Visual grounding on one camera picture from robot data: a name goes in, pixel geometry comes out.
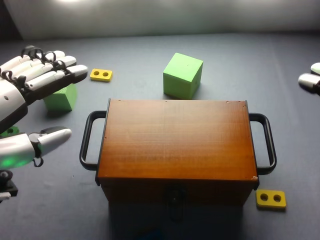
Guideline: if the small green ring piece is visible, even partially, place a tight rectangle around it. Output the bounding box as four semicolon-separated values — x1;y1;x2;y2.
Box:
0;125;20;138

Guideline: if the green wooden block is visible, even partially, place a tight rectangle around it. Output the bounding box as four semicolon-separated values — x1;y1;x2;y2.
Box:
43;83;78;112

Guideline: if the large green wooden cube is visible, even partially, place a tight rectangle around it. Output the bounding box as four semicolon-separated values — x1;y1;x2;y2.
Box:
162;52;204;100

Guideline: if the yellow two-hole block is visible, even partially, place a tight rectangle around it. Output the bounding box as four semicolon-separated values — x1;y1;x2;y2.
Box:
255;189;287;210
89;68;113;83

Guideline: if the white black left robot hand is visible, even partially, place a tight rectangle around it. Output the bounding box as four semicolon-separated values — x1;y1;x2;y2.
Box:
0;45;89;171

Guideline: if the grey table cloth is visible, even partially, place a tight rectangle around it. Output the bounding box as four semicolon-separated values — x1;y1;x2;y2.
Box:
0;32;320;240

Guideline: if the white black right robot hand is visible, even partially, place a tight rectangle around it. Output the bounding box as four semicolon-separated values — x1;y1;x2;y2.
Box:
298;62;320;96

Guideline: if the wooden lid with black handles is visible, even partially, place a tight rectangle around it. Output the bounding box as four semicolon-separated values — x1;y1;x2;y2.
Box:
79;98;278;191

